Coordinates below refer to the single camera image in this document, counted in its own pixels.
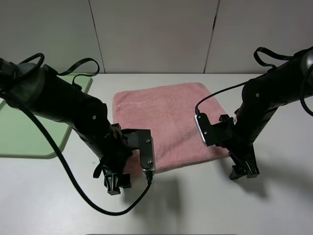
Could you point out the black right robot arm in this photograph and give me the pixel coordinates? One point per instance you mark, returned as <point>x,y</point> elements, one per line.
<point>289,79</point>

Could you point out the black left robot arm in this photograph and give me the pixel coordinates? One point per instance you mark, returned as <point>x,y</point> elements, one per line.
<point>40,90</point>

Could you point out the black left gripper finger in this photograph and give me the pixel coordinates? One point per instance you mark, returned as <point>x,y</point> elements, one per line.
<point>125,181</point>
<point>111,181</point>

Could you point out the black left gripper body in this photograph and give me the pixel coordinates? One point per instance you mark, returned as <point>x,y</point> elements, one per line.
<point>107,143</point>

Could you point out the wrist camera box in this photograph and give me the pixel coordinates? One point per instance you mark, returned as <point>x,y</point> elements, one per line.
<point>214,134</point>
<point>141,140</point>

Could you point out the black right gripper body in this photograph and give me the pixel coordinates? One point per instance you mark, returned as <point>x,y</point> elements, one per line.
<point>239,147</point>

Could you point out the green plastic tray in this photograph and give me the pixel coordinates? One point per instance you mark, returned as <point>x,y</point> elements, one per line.
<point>20,137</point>

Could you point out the pink terry towel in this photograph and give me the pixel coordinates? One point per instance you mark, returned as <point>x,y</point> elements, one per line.
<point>168,112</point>

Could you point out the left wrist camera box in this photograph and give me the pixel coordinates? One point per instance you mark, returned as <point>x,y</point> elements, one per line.
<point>141,140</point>

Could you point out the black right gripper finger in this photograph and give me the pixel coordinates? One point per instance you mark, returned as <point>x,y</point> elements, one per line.
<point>250,165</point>
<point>238,170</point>

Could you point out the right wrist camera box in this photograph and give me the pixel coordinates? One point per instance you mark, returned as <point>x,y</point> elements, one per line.
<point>214,134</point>

